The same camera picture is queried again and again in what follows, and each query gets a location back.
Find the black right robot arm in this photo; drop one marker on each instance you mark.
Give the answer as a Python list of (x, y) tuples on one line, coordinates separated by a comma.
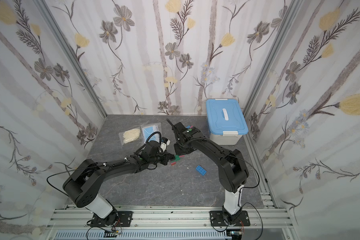
[(185, 136)]

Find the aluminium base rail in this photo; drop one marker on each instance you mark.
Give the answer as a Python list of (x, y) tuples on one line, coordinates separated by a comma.
[(171, 223)]

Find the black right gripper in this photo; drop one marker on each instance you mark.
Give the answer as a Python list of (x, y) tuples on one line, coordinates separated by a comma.
[(178, 130)]

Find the blue lego brick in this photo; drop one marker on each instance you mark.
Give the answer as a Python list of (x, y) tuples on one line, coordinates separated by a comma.
[(201, 170)]

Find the green lego brick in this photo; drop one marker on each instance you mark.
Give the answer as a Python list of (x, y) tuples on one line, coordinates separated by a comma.
[(177, 158)]

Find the bagged cream gloves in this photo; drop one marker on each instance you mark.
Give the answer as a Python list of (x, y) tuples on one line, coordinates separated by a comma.
[(130, 135)]

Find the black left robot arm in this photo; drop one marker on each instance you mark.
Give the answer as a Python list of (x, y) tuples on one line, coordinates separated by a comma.
[(84, 183)]

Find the bagged blue face mask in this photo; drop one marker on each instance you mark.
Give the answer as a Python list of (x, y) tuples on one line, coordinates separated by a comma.
[(148, 129)]

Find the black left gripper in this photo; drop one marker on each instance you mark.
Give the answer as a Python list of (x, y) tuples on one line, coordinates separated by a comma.
[(167, 157)]

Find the blue lid storage box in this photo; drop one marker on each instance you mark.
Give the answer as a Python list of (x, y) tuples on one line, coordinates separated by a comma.
[(225, 121)]

